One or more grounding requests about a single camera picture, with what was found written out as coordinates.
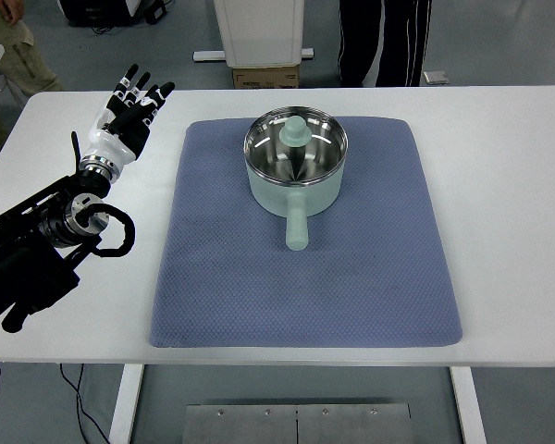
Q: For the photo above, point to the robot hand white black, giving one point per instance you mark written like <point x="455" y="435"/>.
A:
<point x="115" y="148"/>

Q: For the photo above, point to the blue textured mat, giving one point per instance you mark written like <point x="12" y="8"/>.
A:
<point x="305" y="296"/>

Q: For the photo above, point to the person in khaki trousers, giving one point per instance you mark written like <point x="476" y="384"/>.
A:
<point x="23" y="51"/>

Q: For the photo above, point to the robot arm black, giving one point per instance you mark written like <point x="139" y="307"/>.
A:
<point x="28" y="273"/>

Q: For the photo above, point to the white table leg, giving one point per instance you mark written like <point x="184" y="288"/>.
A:
<point x="125" y="407"/>
<point x="469" y="407"/>

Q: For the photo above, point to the cardboard box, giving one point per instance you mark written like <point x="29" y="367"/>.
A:
<point x="266" y="77"/>

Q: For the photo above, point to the black device on floor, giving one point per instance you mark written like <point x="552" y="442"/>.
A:
<point x="92" y="16"/>

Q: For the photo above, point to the grey metal plate with screws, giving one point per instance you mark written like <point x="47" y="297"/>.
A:
<point x="250" y="425"/>

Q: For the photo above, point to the small grey floor object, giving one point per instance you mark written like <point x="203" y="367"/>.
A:
<point x="435" y="77"/>

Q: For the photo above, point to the white stand with base bar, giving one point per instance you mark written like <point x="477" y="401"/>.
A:
<point x="263" y="32"/>

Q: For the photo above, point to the person in black trousers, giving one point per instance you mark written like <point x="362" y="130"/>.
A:
<point x="356" y="41"/>

